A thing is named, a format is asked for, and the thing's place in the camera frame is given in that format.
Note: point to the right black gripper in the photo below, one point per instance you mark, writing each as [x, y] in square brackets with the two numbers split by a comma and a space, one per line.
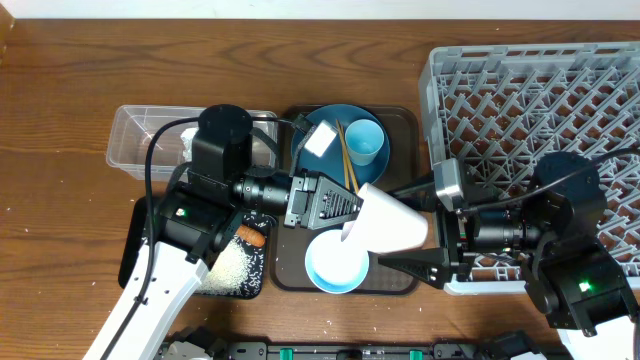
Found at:
[459, 236]

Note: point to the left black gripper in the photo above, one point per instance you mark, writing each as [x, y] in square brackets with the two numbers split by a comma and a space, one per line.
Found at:
[306, 199]

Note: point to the pink cup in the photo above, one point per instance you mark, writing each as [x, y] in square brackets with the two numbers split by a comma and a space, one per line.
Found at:
[384, 224]

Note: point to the light blue cup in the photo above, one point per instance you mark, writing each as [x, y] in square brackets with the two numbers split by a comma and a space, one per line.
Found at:
[364, 138]

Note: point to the light blue bowl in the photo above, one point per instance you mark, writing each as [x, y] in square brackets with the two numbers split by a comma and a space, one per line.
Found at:
[334, 265]

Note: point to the orange carrot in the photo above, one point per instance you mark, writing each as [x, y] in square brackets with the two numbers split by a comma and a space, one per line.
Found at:
[251, 236]

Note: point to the white napkin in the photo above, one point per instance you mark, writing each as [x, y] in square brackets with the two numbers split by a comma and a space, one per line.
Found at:
[187, 137]

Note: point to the white rice pile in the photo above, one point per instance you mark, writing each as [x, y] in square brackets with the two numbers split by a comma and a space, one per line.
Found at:
[238, 272]

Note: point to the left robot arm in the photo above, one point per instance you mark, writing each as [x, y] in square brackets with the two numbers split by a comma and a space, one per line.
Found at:
[200, 212]

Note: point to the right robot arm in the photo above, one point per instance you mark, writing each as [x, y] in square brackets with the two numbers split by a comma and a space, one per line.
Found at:
[549, 232]

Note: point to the black waste tray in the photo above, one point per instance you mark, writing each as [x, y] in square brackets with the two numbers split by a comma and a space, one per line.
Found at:
[136, 234]

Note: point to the grey dishwasher rack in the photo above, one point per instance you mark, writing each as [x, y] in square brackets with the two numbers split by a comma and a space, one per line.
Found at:
[501, 108]

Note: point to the right wooden chopstick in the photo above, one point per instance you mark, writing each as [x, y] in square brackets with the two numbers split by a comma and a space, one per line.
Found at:
[354, 183]

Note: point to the wooden chopstick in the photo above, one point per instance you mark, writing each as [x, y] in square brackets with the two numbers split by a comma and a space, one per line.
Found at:
[354, 183]
[347, 177]

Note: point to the dark blue plate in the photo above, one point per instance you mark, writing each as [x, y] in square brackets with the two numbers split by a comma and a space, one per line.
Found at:
[331, 162]

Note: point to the left wooden chopstick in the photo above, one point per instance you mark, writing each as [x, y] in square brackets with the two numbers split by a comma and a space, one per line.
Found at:
[347, 177]

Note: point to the brown serving tray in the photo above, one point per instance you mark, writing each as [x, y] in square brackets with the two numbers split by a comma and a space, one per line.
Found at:
[288, 246]

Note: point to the clear plastic bin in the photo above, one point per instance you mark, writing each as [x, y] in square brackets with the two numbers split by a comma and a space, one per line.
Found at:
[145, 141]

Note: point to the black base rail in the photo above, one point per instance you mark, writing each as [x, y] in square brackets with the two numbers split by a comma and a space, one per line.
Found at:
[202, 344]

